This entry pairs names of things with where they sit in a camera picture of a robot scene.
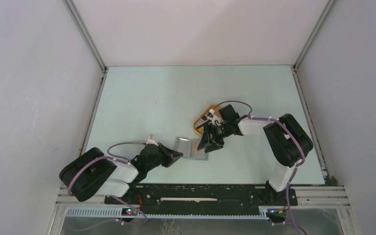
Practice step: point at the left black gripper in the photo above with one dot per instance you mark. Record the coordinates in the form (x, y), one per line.
(176, 154)

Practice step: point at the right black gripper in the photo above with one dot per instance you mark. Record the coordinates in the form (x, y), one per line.
(204, 141)

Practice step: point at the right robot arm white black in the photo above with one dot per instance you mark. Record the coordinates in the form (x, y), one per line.
(289, 143)

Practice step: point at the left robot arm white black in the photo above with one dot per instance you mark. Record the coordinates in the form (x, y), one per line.
(96, 173)

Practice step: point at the orange oval tray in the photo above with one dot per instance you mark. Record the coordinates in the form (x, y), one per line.
(199, 123)

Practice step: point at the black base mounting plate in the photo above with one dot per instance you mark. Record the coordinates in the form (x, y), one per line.
(207, 199)

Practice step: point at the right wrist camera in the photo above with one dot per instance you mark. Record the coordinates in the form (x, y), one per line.
(213, 118)

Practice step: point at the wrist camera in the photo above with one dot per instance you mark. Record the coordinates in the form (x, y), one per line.
(213, 118)
(151, 140)

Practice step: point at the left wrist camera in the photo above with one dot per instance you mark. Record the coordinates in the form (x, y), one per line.
(151, 140)

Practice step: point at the aluminium frame rail front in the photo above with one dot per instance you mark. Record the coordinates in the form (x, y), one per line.
(107, 207)

